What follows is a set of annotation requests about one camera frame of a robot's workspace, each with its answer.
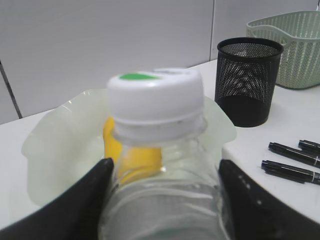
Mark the black marker pen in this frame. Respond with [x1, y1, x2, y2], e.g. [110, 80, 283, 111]
[298, 140, 320, 154]
[268, 142, 320, 169]
[261, 160, 320, 185]

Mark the black mesh pen holder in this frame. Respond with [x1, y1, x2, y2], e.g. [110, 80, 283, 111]
[214, 37, 284, 128]

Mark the light green plastic basket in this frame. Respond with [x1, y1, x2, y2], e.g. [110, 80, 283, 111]
[246, 10, 320, 90]

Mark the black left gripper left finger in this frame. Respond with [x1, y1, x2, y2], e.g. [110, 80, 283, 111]
[0, 158, 114, 240]

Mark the frosted green wavy plate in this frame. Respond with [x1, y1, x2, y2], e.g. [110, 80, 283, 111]
[21, 89, 237, 206]

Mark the clear water bottle green label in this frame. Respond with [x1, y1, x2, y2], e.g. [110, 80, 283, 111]
[98, 68, 235, 240]

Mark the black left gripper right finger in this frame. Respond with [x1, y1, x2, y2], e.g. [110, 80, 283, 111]
[218, 159, 320, 240]

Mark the yellow mango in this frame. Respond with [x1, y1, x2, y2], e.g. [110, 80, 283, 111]
[102, 117, 162, 185]

